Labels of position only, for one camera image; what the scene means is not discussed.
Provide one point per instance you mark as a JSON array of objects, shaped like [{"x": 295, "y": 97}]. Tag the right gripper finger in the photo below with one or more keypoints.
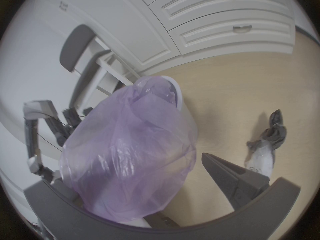
[{"x": 232, "y": 181}]

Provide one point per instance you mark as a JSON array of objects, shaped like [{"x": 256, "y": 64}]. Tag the white printed wrapper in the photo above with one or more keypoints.
[{"x": 261, "y": 159}]

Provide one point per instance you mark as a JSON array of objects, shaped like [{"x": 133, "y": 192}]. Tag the black plastic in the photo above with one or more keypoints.
[{"x": 275, "y": 134}]

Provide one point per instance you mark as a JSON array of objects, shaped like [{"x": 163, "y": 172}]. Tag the purple plastic bag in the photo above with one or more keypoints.
[{"x": 130, "y": 154}]

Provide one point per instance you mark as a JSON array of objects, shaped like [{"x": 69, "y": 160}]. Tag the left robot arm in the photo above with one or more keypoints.
[{"x": 58, "y": 131}]

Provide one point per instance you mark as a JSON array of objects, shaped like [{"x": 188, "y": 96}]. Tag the white chair grey cushions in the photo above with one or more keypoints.
[{"x": 75, "y": 49}]

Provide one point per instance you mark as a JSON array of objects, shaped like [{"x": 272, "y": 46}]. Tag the white trash bin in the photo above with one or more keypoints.
[{"x": 186, "y": 114}]

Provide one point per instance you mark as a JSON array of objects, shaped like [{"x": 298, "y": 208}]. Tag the white wardrobe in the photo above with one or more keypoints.
[{"x": 225, "y": 29}]

